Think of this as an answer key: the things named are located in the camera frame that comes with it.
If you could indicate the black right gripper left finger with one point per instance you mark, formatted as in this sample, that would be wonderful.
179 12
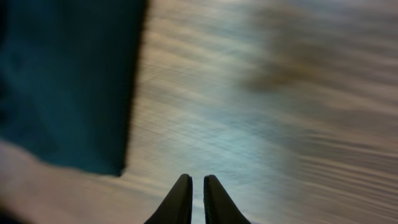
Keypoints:
176 207

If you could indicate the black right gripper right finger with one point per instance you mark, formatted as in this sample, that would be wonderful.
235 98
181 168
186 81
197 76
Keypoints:
219 207

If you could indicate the black t-shirt with white logo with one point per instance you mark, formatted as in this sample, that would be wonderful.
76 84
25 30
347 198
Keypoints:
67 79

